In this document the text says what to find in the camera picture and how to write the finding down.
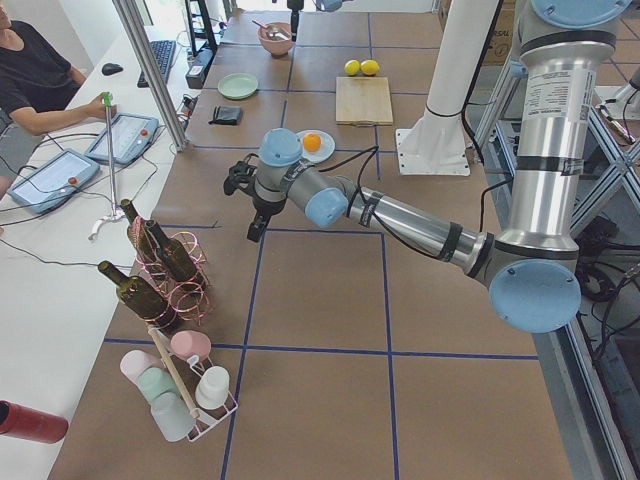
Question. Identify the near teach pendant tablet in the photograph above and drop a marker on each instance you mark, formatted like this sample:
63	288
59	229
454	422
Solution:
52	184

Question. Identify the near yellow lemon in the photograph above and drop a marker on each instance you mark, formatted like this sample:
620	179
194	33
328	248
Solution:
352	68

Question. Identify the black keyboard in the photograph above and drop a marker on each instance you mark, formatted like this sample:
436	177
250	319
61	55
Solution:
164	51

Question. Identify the person in black shirt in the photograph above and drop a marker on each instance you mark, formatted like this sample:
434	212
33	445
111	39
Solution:
38	83

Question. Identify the copper wire bottle rack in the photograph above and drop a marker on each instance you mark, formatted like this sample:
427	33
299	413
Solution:
189	297

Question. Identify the yellow lemon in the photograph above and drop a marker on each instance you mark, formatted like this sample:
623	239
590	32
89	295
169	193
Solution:
352	68
369	67

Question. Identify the folded grey cloth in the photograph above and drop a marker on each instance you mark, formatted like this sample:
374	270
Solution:
226	115

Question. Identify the red cylinder bottle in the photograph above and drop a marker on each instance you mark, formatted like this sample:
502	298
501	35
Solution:
30	424

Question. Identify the rear green wine bottle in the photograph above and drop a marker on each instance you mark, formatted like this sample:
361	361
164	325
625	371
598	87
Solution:
141	241

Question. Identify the teach pendant tablet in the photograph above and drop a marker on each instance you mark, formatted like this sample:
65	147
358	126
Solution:
131	134
52	184

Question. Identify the green plate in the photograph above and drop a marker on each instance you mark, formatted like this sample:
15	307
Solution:
238	86

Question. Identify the black computer mouse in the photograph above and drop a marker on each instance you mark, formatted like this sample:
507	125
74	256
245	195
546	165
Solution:
110	68

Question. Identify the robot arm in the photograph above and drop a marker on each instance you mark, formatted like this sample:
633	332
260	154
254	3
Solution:
528	268
328	5

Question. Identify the orange fruit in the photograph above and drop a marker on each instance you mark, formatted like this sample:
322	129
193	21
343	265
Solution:
312	142

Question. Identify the light blue plate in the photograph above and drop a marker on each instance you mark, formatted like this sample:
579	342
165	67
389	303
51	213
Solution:
326	150

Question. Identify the green wine bottle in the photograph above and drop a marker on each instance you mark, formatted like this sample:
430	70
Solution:
141	241
175	258
143	299

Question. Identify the grey blue cup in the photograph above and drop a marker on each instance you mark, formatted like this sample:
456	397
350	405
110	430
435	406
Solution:
172	416

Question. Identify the metal stand with green top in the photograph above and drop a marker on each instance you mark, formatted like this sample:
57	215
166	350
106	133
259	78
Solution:
115	214

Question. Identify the far yellow lemon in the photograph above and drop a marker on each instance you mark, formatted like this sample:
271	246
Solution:
369	67

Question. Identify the pink bowl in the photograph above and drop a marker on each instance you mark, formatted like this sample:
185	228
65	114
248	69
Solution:
274	46

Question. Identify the pale pink cup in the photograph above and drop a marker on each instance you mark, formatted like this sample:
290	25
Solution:
136	362

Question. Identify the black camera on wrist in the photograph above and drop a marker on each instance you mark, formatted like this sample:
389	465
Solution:
241	176

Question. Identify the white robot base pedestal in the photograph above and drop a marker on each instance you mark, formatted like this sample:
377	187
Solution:
435	145

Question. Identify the white cup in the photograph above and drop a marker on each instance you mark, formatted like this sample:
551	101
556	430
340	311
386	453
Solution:
213	387

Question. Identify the front green wine bottle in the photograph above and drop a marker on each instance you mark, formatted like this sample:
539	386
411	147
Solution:
143	299

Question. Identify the mint green cup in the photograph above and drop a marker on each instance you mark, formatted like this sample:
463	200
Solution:
154	382

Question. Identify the aluminium frame post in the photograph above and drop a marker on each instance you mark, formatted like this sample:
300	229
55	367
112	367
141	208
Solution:
132	22

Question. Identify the far teach pendant tablet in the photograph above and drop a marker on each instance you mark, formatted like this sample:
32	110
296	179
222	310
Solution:
131	134

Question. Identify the white wire cup rack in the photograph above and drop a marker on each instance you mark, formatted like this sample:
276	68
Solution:
186	375

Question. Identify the middle green wine bottle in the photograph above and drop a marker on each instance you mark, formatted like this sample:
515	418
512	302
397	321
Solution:
175	258

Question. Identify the wooden cutting board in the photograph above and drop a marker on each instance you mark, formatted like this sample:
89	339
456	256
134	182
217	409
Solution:
363	101

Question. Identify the pink cup on rack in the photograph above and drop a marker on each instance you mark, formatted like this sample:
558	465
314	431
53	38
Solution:
188	343

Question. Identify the metal scoop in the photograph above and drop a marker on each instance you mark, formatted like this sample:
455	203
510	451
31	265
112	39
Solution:
272	31

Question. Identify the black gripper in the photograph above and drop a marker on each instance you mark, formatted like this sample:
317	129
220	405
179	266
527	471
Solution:
263	206

